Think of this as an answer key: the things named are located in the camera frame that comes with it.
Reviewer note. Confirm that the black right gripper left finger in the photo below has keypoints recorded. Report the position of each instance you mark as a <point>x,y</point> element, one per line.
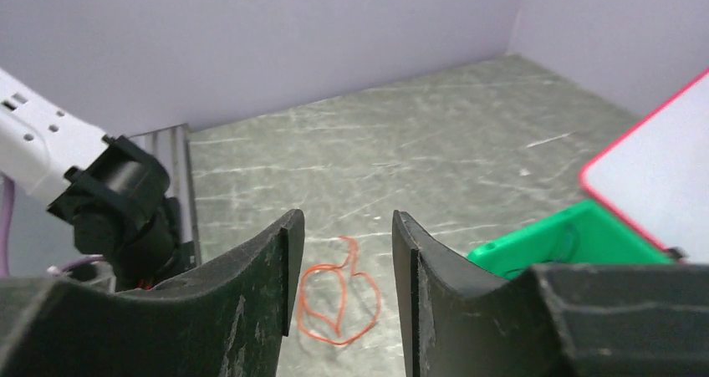
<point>227,317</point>

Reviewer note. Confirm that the pink framed whiteboard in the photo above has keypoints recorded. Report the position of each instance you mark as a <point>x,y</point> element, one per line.
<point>655,176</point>

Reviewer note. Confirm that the green plastic bin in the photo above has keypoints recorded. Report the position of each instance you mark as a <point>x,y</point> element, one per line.
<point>582,233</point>

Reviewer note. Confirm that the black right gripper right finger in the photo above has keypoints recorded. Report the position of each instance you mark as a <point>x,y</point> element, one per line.
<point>456,319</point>

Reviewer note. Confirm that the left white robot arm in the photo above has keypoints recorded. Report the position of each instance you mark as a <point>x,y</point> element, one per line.
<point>129,200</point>

